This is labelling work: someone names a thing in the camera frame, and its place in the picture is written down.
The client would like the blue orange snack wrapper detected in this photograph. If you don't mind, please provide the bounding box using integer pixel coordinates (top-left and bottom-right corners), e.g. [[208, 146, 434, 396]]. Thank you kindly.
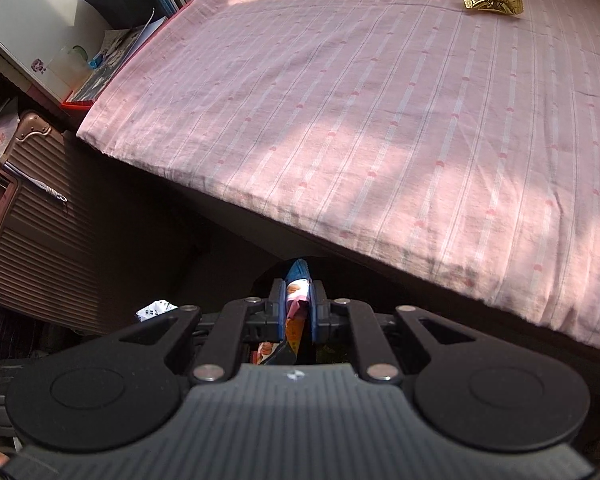
[[251, 258, 313, 366]]

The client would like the brown ribbed suitcase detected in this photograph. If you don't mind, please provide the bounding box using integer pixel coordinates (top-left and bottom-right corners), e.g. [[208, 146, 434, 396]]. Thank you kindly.
[[0, 99, 126, 334]]

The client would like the pink striped table cloth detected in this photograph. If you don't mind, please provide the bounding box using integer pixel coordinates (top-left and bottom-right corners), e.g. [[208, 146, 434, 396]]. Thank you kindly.
[[78, 0, 600, 349]]

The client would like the gold foil candy wrapper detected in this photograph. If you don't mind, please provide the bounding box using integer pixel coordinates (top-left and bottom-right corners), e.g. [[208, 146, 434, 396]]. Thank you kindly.
[[463, 0, 524, 16]]

